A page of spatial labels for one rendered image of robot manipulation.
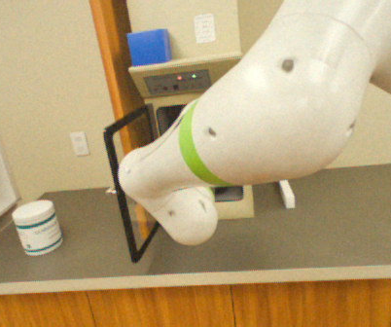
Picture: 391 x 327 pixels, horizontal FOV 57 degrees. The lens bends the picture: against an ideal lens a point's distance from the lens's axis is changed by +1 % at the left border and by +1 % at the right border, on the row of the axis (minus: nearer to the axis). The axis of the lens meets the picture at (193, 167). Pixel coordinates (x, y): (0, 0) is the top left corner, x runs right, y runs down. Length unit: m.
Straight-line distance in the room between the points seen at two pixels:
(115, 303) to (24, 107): 1.04
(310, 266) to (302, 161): 0.79
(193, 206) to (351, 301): 0.65
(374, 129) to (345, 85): 1.43
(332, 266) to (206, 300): 0.38
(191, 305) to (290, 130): 0.95
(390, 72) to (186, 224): 0.44
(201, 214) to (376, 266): 0.56
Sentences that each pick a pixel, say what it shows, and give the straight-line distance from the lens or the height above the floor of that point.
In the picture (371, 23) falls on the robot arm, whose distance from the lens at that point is 0.37.
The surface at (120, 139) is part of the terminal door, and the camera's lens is 0.97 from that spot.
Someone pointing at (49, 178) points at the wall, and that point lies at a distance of 1.93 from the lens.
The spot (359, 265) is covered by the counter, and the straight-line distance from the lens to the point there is 1.10.
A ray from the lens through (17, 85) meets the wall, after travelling 1.86.
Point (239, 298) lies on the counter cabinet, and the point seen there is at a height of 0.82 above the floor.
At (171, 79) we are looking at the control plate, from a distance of 1.09.
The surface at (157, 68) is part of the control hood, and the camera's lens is 1.05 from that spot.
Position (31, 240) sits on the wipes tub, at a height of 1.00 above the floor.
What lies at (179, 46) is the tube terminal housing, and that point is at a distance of 1.15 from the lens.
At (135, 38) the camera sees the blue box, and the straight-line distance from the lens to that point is 1.07.
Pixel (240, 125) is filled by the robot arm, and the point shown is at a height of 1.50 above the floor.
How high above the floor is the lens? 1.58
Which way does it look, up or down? 20 degrees down
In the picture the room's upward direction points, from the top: 8 degrees counter-clockwise
